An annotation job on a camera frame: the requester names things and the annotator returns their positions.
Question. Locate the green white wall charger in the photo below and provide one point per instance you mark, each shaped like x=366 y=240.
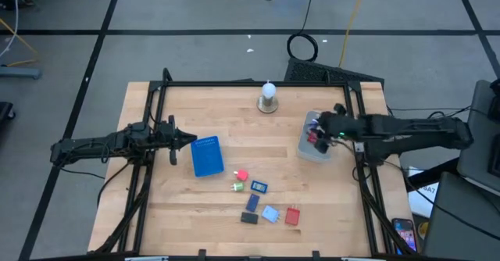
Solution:
x=238 y=186

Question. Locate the small blue LCD gadget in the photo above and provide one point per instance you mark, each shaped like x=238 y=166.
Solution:
x=259 y=186

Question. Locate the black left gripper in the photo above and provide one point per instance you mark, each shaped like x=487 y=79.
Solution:
x=170 y=138

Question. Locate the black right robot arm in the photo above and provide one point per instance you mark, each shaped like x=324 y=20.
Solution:
x=410 y=130

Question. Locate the pink cube wall charger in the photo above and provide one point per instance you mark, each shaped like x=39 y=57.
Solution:
x=242 y=175

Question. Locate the white light bulb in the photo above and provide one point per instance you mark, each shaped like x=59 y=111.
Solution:
x=268 y=89

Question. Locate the light blue multiport charger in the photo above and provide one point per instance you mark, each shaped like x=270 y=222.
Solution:
x=269 y=214

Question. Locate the white paper sign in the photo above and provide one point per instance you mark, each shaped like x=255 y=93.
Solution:
x=423 y=202

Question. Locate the black table frame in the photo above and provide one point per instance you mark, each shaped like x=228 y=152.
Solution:
x=254 y=83

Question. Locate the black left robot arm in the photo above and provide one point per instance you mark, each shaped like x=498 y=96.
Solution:
x=97 y=144

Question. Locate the black rectangular box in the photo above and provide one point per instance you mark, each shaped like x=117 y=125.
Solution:
x=249 y=218

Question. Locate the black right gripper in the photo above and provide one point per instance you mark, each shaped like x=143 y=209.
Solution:
x=338 y=126

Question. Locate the dark blue rectangular box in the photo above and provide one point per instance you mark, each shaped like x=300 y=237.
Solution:
x=252 y=202

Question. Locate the grey floor foot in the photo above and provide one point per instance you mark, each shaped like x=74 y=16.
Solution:
x=19 y=72

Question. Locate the black perforated panel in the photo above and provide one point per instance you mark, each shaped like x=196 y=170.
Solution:
x=312 y=72

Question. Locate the white plastic storage bin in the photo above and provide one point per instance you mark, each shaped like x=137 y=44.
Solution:
x=308 y=153

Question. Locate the red cube wall charger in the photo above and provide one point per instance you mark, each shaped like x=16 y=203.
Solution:
x=312 y=138

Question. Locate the brass lamp base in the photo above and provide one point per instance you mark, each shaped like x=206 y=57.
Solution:
x=267 y=106

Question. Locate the smartphone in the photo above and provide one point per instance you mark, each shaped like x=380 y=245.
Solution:
x=404 y=235

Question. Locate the white purple wall charger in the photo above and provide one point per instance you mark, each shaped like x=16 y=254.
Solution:
x=311 y=127

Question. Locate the blue plastic slotted basket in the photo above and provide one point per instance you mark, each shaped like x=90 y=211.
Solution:
x=207 y=157

